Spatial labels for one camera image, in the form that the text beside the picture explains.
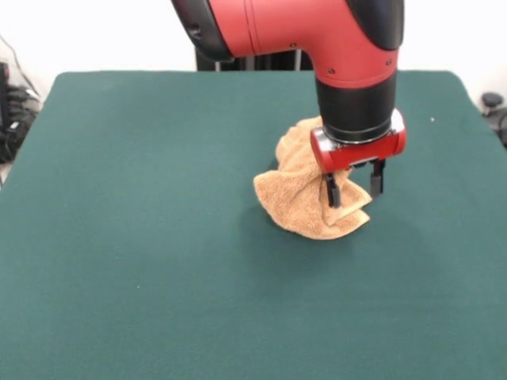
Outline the tan terry towel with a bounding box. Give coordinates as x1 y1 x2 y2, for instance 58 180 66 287
253 116 373 241

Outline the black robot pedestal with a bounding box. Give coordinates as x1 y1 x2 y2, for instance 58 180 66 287
193 45 318 73

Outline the dark green table cloth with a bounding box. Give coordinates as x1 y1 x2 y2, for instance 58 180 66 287
0 70 507 380

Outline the dark wheeled base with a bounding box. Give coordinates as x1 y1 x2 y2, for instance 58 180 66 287
481 91 507 150
0 61 43 163

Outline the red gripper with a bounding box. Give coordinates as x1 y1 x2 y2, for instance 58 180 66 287
310 110 408 208

